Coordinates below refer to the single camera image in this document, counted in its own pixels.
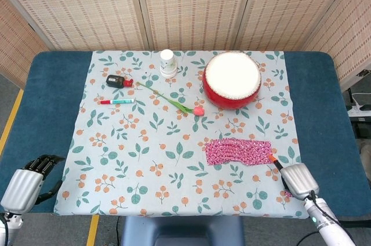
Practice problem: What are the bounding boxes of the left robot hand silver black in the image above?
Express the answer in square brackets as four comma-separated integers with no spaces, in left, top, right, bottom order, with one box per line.
[0,154,67,215]

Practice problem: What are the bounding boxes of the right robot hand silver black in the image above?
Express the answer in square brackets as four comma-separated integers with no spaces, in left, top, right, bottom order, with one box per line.
[267,154,320,201]

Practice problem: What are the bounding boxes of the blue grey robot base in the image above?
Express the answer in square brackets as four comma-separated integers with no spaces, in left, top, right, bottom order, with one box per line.
[119,216,246,246]

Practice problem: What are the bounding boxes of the pink patterned cloth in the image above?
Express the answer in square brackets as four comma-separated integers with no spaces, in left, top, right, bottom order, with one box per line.
[204,138,273,167]

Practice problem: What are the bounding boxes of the floral tablecloth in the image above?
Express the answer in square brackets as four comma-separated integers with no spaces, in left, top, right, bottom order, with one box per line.
[53,50,310,219]

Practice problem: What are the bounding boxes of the white power strip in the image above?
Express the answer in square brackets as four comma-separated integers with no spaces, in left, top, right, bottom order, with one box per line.
[346,103,371,117]

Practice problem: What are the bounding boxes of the red drum with white skin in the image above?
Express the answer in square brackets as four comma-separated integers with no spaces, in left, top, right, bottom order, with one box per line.
[202,51,262,111]

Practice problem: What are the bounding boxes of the pink tulip with green stem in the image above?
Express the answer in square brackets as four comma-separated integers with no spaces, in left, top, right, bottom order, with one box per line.
[136,81,205,118]

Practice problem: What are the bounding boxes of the red white green marker pen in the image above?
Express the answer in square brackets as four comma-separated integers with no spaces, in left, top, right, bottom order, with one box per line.
[99,98,136,106]

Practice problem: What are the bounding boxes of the black ink bottle red cap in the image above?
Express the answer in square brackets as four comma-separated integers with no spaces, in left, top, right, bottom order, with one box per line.
[106,74,134,89]

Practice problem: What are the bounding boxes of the woven bamboo screen panel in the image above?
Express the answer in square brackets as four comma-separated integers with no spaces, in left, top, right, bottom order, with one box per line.
[0,0,146,52]
[132,0,259,52]
[301,0,371,92]
[0,0,52,90]
[231,0,363,53]

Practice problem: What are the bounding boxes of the white paper cup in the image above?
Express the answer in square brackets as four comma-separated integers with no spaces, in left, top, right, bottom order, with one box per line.
[159,49,178,79]

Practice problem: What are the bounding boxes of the black floor cable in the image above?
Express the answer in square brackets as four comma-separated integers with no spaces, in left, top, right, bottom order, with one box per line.
[297,230,322,246]

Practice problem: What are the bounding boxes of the white power cable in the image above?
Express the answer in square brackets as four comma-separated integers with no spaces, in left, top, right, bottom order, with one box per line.
[351,92,371,106]

